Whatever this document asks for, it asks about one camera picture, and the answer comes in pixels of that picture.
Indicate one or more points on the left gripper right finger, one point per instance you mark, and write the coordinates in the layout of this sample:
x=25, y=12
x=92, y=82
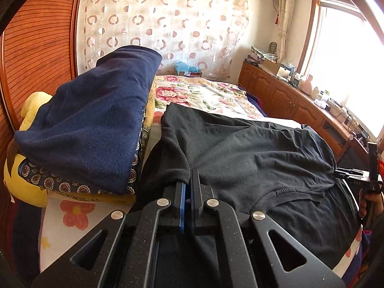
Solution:
x=253, y=250

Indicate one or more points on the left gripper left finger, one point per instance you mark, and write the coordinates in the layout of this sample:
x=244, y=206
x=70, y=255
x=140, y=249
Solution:
x=121, y=251

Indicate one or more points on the black t-shirt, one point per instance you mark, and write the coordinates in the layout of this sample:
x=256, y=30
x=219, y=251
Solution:
x=284, y=172

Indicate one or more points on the person's right hand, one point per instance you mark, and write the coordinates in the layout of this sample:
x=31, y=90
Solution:
x=375, y=201

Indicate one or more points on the pink bottle on cabinet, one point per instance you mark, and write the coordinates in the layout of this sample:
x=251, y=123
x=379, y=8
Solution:
x=307, y=86

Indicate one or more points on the wooden sideboard cabinet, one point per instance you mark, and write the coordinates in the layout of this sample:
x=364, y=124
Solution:
x=281, y=100

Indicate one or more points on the navy folded blanket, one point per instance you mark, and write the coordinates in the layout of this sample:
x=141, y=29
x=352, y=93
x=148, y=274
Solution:
x=86, y=139

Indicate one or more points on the window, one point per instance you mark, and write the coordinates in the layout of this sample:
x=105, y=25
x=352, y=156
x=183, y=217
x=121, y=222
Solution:
x=345, y=56

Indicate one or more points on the cardboard box on cabinet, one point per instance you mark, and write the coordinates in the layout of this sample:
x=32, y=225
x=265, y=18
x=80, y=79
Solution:
x=272, y=66

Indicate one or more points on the stack of papers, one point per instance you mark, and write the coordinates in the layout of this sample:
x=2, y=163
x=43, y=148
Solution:
x=260, y=55

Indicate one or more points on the floral fleece blanket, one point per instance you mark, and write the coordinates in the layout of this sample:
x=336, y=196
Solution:
x=205, y=95

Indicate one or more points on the blue box at bedhead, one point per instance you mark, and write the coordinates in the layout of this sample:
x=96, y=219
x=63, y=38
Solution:
x=183, y=69

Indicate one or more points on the circle-patterned sheer curtain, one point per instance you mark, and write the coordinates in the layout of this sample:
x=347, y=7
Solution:
x=200, y=33

